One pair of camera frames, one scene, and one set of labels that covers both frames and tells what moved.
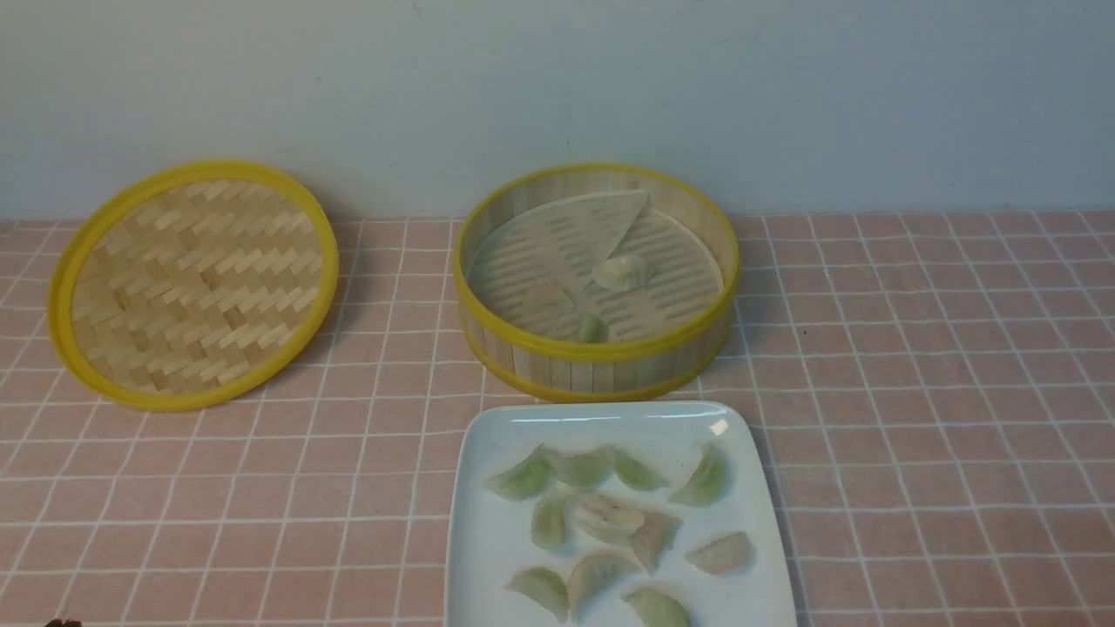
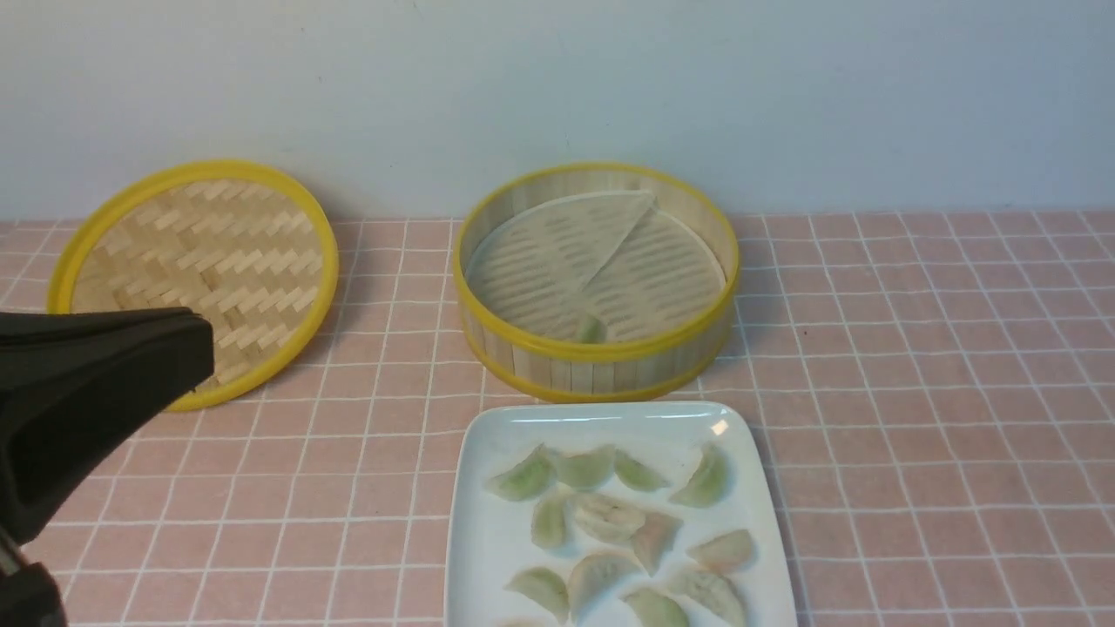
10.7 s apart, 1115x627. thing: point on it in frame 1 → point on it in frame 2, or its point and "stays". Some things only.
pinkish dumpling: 726,555 stays
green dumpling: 550,522 stays
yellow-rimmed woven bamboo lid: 194,285 stays
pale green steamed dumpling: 622,273 → 712,593
